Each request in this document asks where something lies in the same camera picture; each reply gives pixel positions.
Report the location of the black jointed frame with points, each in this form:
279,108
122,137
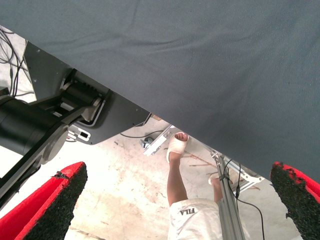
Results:
22,125

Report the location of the black flat panel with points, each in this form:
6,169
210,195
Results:
120,117

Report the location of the long aluminium profile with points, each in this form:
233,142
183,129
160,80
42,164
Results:
230,212

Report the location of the white FILA shorts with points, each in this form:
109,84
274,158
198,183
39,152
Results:
190,222

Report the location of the grey caster wheel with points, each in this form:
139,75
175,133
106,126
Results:
146,143

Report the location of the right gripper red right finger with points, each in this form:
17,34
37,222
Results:
300,200

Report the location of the short aluminium profile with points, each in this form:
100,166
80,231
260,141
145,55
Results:
157,143

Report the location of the dark grey table cloth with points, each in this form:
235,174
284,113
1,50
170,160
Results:
175,50

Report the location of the white slipper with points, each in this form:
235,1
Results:
176,147
215,178

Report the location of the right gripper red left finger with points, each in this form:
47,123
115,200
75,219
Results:
32,212

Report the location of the person's bare leg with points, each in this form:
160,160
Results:
177,185

